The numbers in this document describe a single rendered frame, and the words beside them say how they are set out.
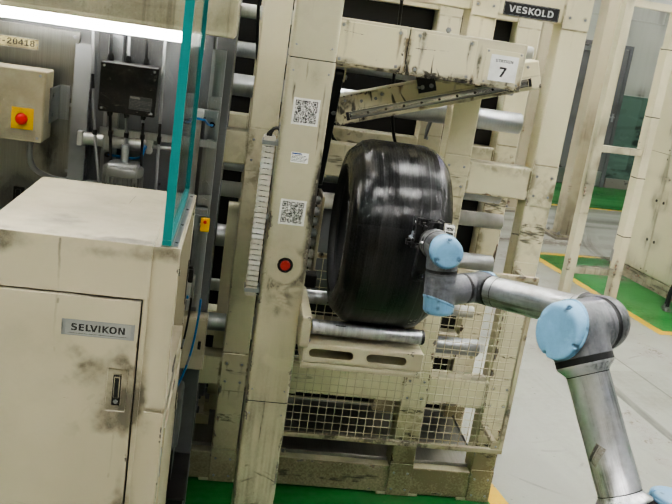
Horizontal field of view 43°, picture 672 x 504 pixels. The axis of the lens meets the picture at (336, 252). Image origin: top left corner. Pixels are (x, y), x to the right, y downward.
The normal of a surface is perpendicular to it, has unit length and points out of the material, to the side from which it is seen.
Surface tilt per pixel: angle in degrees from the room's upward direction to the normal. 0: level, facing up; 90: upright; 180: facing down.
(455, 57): 90
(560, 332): 84
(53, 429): 90
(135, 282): 90
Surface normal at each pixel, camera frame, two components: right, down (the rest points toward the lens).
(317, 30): 0.10, 0.27
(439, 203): 0.42, -0.29
